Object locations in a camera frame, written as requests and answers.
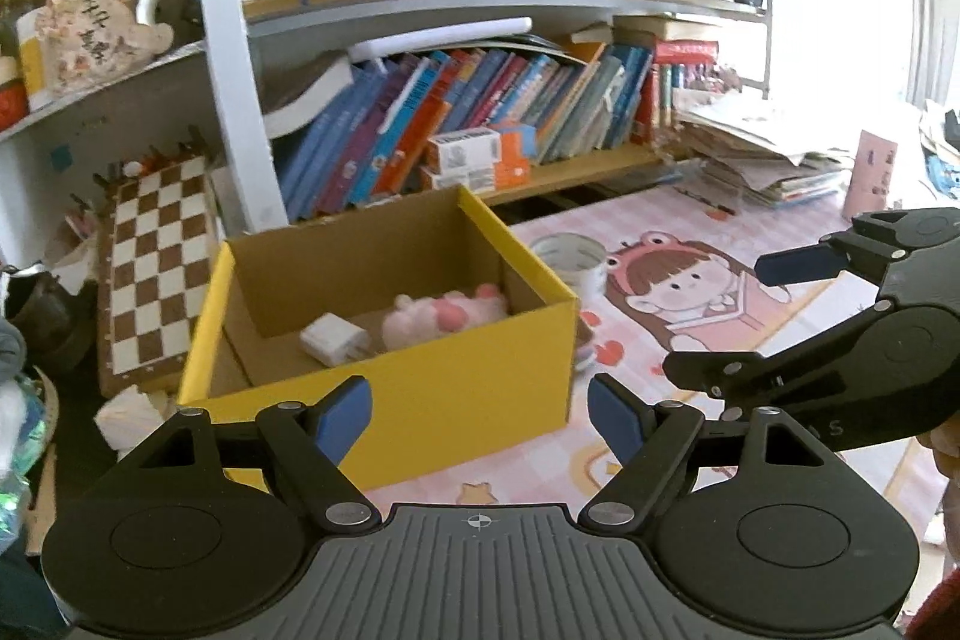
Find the wooden chess board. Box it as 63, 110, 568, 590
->
98, 156, 218, 398

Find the white bookshelf frame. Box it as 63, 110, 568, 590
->
0, 0, 775, 267

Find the orange white box upper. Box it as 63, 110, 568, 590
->
425, 124, 537, 174

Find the row of leaning books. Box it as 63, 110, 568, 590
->
273, 35, 723, 221

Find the white charger adapter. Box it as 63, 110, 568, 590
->
299, 312, 371, 367

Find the pink cup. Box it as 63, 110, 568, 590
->
841, 131, 898, 221

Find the clear tape roll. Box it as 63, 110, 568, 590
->
530, 232, 608, 304

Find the orange white box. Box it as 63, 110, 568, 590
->
420, 159, 530, 193
425, 124, 537, 174

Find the black pencil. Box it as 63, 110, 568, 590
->
679, 190, 737, 216

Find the stack of papers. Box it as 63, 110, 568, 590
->
672, 92, 853, 208

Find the pink checkered table mat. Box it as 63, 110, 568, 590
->
374, 187, 875, 509

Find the yellow cardboard box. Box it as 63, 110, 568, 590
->
179, 188, 579, 489

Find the orange white box lower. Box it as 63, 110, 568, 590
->
420, 159, 530, 193

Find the pink plush paw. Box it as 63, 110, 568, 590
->
381, 284, 509, 351

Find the cat figurine ornament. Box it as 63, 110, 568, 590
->
36, 0, 174, 96

